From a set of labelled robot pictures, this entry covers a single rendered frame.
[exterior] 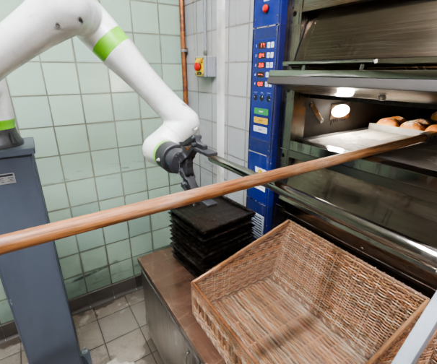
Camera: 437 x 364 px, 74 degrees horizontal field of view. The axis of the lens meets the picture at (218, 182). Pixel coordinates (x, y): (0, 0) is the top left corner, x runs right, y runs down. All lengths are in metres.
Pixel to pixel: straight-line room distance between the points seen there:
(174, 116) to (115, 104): 0.81
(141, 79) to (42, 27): 0.29
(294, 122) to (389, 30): 0.43
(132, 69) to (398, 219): 0.93
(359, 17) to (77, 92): 1.31
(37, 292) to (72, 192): 0.63
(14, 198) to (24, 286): 0.36
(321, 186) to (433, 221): 0.37
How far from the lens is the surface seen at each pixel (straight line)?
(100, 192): 1.86
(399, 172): 0.99
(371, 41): 1.02
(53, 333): 1.54
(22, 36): 0.92
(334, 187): 1.13
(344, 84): 0.88
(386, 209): 1.04
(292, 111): 1.20
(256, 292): 1.28
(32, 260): 1.32
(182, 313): 1.22
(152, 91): 1.00
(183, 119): 1.00
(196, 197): 0.61
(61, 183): 1.81
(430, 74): 0.79
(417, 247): 0.59
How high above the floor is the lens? 1.44
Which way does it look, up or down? 21 degrees down
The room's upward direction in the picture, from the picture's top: straight up
